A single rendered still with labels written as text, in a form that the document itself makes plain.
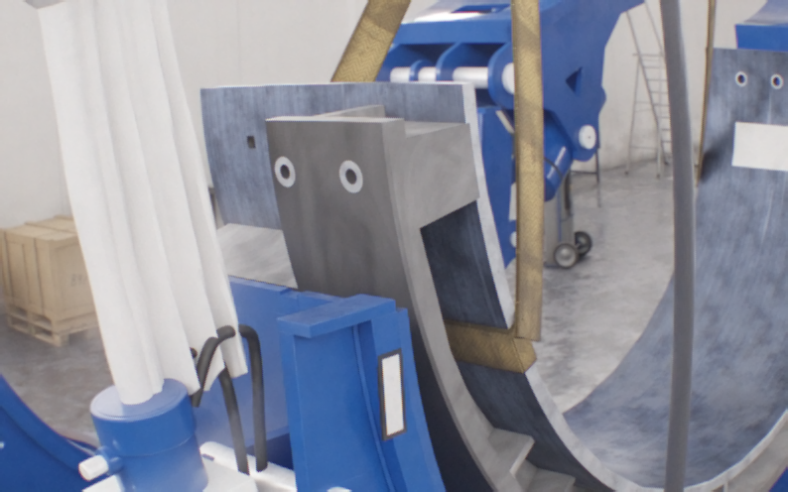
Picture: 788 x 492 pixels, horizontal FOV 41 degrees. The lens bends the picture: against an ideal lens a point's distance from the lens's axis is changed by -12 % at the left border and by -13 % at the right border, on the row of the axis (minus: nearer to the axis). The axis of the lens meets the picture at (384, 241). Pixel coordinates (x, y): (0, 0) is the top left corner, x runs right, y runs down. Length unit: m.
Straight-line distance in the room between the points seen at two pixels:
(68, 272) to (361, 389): 8.21
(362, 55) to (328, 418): 0.91
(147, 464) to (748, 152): 2.58
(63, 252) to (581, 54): 5.64
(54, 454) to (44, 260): 6.36
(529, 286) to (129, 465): 0.76
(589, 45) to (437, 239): 3.54
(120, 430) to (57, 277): 8.20
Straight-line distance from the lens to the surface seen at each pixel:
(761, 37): 4.23
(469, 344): 1.98
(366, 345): 1.64
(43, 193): 11.46
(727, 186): 3.71
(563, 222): 11.45
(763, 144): 3.69
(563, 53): 5.19
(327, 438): 1.65
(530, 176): 1.98
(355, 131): 1.70
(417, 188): 1.71
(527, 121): 2.00
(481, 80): 4.92
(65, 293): 9.81
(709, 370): 3.31
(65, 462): 3.56
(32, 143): 11.36
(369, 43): 2.33
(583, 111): 5.30
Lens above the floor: 2.50
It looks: 11 degrees down
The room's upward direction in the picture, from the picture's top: 4 degrees counter-clockwise
